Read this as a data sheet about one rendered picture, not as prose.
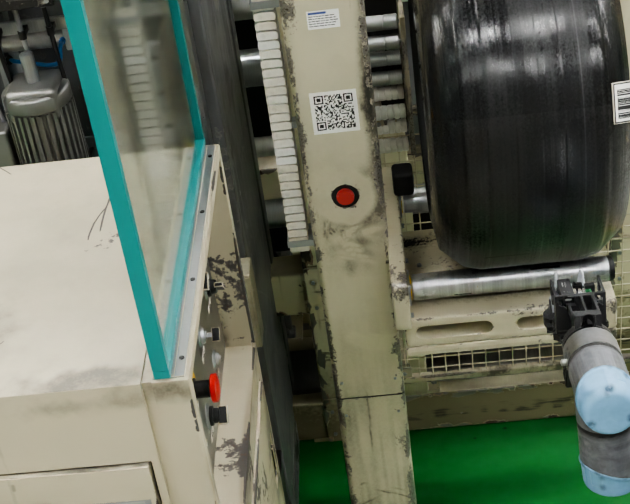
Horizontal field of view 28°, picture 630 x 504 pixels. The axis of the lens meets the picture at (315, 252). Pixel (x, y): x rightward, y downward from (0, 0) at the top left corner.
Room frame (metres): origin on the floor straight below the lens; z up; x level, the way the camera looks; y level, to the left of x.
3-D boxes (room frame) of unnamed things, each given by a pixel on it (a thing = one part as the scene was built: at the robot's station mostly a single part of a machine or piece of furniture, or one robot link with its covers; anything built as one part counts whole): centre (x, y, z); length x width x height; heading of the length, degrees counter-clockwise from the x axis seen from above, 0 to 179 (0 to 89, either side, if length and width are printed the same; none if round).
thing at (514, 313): (1.72, -0.31, 0.84); 0.36 x 0.09 x 0.06; 85
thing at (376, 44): (2.26, -0.14, 1.05); 0.20 x 0.15 x 0.30; 85
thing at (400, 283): (1.87, -0.15, 0.90); 0.40 x 0.03 x 0.10; 175
